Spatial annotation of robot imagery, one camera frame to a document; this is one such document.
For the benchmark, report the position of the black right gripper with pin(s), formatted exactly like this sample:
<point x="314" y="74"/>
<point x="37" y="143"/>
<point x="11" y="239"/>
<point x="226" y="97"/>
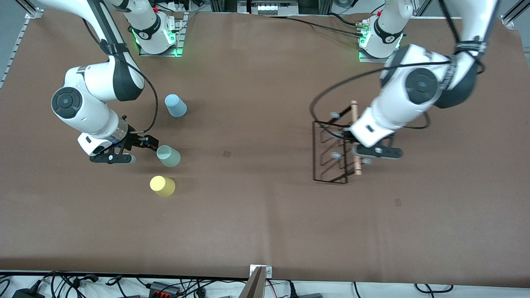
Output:
<point x="133" y="140"/>

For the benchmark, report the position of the pale green plastic cup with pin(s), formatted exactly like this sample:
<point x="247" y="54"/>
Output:
<point x="169" y="157"/>

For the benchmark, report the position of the yellow plastic cup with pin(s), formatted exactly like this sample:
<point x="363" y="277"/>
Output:
<point x="163" y="186"/>

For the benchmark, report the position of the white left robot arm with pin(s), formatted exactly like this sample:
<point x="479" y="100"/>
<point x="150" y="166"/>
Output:
<point x="393" y="107"/>

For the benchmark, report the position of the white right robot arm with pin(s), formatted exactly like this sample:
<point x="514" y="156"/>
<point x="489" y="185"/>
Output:
<point x="103" y="78"/>

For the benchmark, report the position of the light blue plastic cup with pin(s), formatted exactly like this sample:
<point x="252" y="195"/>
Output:
<point x="176" y="106"/>

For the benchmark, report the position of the brown table mat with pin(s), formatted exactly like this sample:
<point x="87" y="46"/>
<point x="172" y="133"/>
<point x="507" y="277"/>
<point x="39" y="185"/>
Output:
<point x="248" y="215"/>

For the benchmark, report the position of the black box red buttons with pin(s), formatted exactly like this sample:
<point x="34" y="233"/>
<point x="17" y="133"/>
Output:
<point x="159" y="286"/>

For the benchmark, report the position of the grey socket block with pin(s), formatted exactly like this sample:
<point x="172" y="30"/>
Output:
<point x="267" y="8"/>

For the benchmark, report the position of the aluminium corner profile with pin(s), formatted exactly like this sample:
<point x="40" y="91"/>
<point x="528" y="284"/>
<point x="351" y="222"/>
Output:
<point x="513" y="18"/>
<point x="31" y="12"/>

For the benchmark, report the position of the black power adapter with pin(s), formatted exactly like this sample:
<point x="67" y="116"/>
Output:
<point x="27" y="294"/>

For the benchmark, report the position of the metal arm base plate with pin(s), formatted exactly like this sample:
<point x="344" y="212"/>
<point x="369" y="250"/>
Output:
<point x="381" y="60"/>
<point x="179" y="41"/>

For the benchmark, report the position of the aluminium table edge rail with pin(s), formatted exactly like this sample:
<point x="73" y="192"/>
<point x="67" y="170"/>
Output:
<point x="14" y="49"/>

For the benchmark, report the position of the small metal bracket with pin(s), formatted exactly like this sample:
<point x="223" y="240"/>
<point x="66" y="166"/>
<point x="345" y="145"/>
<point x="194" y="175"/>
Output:
<point x="268" y="271"/>

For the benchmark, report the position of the grey camera mount pole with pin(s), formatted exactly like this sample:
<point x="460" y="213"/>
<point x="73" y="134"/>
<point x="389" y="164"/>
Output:
<point x="254" y="287"/>

